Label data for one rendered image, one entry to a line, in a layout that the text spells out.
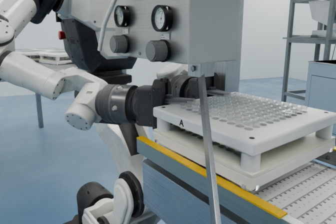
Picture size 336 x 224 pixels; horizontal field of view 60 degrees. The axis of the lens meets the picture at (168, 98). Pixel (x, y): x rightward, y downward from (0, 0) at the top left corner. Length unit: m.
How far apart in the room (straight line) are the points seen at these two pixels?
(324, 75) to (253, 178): 2.83
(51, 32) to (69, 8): 4.46
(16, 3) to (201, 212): 0.68
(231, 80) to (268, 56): 6.38
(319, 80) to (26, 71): 2.89
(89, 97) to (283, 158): 0.42
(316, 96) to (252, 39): 3.78
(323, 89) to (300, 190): 2.72
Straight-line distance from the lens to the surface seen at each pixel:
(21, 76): 0.73
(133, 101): 0.62
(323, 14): 4.32
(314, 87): 3.30
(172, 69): 0.85
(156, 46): 0.42
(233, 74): 0.81
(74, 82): 0.75
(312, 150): 0.56
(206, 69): 0.45
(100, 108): 0.65
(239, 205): 0.44
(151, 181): 0.62
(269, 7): 7.13
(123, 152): 0.95
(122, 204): 0.94
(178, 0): 0.42
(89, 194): 1.41
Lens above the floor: 1.05
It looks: 13 degrees down
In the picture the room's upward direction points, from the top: straight up
